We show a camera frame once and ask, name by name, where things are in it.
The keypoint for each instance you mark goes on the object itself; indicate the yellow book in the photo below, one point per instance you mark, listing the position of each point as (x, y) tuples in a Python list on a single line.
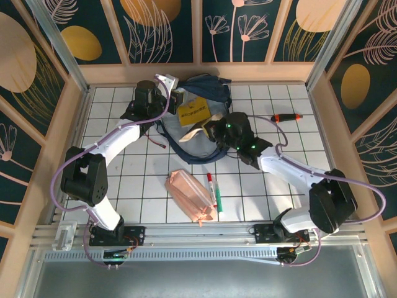
[(192, 113)]

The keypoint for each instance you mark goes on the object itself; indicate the navy blue backpack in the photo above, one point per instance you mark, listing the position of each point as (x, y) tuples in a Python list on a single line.
[(198, 149)]

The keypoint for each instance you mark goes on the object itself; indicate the pink pencil case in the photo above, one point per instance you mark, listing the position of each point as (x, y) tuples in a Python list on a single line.
[(189, 192)]

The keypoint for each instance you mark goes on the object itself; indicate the green marker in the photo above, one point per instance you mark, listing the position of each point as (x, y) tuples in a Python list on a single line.
[(219, 198)]

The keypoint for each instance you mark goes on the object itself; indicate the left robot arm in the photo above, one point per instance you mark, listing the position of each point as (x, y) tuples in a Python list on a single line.
[(83, 177)]

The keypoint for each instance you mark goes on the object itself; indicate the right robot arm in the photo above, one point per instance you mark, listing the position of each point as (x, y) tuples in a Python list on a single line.
[(332, 201)]

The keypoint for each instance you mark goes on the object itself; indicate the red black screwdriver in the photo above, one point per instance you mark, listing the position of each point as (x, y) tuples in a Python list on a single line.
[(285, 118)]

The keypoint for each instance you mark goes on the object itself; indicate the red capped white marker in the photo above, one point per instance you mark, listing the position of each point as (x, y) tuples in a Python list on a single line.
[(211, 189)]

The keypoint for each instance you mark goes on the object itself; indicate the grey metal panel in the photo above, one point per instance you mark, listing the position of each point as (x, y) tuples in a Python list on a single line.
[(198, 279)]

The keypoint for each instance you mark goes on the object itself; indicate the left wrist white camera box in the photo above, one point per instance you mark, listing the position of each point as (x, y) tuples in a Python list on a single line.
[(170, 81)]

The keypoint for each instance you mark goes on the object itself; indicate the aluminium frame post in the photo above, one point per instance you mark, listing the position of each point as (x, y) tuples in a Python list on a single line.
[(332, 46), (63, 52)]

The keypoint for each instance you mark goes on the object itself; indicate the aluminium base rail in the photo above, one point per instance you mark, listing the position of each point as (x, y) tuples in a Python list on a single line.
[(198, 237)]

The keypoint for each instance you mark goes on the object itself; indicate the white plastic clamp bracket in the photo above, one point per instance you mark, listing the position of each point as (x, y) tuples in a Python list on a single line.
[(63, 236)]

